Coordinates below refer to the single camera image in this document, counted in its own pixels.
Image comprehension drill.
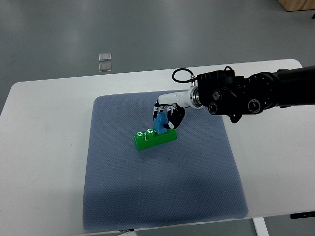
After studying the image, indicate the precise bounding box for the upper metal floor plate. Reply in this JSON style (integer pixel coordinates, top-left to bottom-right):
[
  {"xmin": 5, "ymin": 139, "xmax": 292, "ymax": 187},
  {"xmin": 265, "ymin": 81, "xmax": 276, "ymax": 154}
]
[{"xmin": 98, "ymin": 52, "xmax": 112, "ymax": 61}]

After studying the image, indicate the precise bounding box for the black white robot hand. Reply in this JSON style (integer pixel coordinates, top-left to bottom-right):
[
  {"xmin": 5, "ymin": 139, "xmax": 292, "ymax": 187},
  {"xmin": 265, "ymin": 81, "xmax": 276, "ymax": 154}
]
[{"xmin": 153, "ymin": 88, "xmax": 193, "ymax": 130}]

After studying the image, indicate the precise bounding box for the blue toy block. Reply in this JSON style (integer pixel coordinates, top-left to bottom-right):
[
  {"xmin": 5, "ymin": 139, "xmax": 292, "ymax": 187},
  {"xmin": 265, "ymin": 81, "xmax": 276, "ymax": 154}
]
[{"xmin": 153, "ymin": 112, "xmax": 168, "ymax": 134}]

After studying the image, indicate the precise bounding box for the blue-grey textured mat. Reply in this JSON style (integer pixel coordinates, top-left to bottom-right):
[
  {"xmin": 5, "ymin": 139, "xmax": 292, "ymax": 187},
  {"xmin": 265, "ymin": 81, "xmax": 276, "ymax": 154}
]
[{"xmin": 83, "ymin": 92, "xmax": 248, "ymax": 231}]

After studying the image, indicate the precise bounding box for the green four-stud toy block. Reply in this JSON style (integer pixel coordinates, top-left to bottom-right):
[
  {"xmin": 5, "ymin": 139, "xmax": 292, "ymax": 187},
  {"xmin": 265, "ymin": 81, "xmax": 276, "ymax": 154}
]
[{"xmin": 134, "ymin": 128, "xmax": 177, "ymax": 151}]

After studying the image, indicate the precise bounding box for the black table control panel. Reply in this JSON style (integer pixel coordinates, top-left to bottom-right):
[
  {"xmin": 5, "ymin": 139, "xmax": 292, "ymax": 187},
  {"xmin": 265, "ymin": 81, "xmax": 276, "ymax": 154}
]
[{"xmin": 290, "ymin": 211, "xmax": 315, "ymax": 219}]

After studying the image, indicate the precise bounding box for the wooden box corner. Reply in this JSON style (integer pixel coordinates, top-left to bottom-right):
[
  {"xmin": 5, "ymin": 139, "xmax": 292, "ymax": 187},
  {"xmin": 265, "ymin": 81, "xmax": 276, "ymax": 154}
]
[{"xmin": 278, "ymin": 0, "xmax": 315, "ymax": 12}]

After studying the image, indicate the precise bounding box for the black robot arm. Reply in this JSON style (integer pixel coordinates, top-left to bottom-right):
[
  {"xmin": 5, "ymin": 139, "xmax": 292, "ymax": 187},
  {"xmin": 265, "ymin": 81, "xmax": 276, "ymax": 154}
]
[{"xmin": 188, "ymin": 66, "xmax": 315, "ymax": 123}]

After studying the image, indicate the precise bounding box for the white table leg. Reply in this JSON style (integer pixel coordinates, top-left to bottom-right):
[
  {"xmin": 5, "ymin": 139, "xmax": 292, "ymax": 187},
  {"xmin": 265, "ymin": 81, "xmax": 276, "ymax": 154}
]
[{"xmin": 252, "ymin": 217, "xmax": 269, "ymax": 236}]

